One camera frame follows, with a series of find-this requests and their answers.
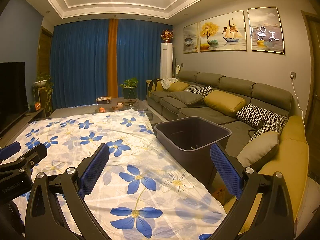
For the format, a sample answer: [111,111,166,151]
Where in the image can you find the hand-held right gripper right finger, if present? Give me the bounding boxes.
[200,144,295,240]

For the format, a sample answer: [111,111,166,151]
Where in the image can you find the blue floral bed sheet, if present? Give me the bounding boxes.
[0,110,227,240]

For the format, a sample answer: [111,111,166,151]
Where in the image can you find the white cable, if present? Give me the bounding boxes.
[291,77,307,130]

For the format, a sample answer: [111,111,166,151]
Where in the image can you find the trailing vine potted plant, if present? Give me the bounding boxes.
[33,72,54,100]

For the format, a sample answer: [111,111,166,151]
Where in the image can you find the brown cardboard piece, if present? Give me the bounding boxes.
[210,184,238,204]

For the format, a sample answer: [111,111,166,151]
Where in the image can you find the small yellow cushion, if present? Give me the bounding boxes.
[166,82,190,92]

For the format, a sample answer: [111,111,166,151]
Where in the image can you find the glass coffee table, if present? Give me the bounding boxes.
[94,97,150,115]

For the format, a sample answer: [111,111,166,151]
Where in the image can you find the white standing air conditioner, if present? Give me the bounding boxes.
[160,42,174,78]

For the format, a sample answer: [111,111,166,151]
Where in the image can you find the tall grey framed painting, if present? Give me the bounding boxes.
[247,7,285,54]

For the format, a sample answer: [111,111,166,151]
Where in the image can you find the white crumpled clothes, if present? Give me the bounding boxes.
[160,77,178,89]

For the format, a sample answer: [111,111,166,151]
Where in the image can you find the dark television stand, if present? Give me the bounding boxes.
[0,110,48,140]

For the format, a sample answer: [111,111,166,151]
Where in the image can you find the leafy plant dark pot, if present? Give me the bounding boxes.
[119,77,139,100]

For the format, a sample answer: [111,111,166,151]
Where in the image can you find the black cable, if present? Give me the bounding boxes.
[247,119,265,137]

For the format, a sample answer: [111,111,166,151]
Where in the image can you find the grey plastic bin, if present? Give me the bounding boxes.
[154,116,232,203]

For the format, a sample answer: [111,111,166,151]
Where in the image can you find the wide sailboat framed painting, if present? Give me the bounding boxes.
[199,10,247,53]

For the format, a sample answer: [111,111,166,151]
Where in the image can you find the large grey cushion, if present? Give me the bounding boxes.
[236,131,280,172]

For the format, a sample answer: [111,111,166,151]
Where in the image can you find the small grey framed painting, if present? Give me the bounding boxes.
[183,22,200,54]

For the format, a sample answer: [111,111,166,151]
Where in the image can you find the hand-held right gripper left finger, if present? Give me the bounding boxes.
[25,142,118,240]

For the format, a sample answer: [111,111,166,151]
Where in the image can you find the black white patterned cushion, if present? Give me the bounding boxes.
[184,84,213,98]
[236,104,288,129]
[250,119,284,140]

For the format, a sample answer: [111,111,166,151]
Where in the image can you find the red gold flower decoration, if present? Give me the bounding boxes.
[160,29,174,43]

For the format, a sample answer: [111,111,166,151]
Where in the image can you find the small grey cushion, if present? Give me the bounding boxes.
[168,91,203,105]

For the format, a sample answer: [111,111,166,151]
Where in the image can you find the orange curtain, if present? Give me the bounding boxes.
[107,19,118,99]

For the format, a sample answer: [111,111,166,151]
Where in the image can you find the black television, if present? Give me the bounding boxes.
[0,62,25,133]

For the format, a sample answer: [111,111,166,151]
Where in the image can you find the metal plant stand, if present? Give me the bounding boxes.
[34,86,53,119]

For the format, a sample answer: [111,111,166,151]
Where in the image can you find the large yellow cushion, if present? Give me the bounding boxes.
[204,90,247,117]

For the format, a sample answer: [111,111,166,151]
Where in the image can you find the wooden door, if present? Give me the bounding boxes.
[301,10,320,140]

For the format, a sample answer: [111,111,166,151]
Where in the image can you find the brown wooden panel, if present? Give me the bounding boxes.
[37,26,54,80]

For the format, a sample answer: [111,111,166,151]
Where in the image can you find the grey yellow sectional sofa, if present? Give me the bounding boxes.
[146,70,309,233]

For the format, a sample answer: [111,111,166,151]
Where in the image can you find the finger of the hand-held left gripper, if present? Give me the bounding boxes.
[0,144,48,178]
[0,141,21,160]

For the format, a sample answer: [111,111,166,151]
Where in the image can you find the blue curtain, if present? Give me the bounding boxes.
[117,19,174,100]
[51,19,112,109]

